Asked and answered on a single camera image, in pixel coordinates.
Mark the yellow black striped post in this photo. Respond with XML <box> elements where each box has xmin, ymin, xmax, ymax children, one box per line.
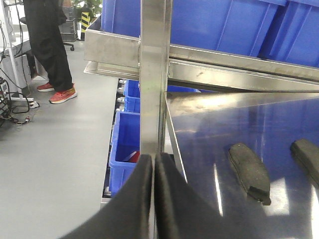
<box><xmin>80</xmin><ymin>12</ymin><xmax>90</xmax><ymax>41</ymax></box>

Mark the blue bin upper left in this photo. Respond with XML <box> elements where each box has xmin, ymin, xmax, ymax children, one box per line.
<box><xmin>101</xmin><ymin>0</ymin><xmax>287</xmax><ymax>57</ymax></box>

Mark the blue bin upper right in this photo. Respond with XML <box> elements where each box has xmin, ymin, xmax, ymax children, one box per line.
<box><xmin>259</xmin><ymin>0</ymin><xmax>319</xmax><ymax>67</ymax></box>

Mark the steel roller rack frame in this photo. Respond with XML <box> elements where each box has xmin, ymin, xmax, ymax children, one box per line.
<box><xmin>84</xmin><ymin>0</ymin><xmax>319</xmax><ymax>177</ymax></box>

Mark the white equipment rack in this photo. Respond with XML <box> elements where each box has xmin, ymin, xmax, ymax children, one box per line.
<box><xmin>0</xmin><ymin>0</ymin><xmax>39</xmax><ymax>125</ymax></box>

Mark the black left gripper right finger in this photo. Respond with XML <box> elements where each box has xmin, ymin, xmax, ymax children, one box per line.
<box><xmin>155</xmin><ymin>153</ymin><xmax>239</xmax><ymax>239</ymax></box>

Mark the person in black clothes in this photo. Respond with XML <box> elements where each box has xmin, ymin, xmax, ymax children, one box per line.
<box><xmin>23</xmin><ymin>0</ymin><xmax>77</xmax><ymax>104</ymax></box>

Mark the grey brake pad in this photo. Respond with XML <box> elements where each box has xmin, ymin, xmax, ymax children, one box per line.
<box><xmin>228</xmin><ymin>142</ymin><xmax>271</xmax><ymax>206</ymax></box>
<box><xmin>290</xmin><ymin>138</ymin><xmax>319</xmax><ymax>186</ymax></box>

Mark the blue bin on floor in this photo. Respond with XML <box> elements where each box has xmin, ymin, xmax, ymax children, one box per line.
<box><xmin>109</xmin><ymin>79</ymin><xmax>200</xmax><ymax>197</ymax></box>

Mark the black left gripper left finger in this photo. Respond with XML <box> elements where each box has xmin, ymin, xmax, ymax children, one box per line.
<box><xmin>63</xmin><ymin>154</ymin><xmax>153</xmax><ymax>239</ymax></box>

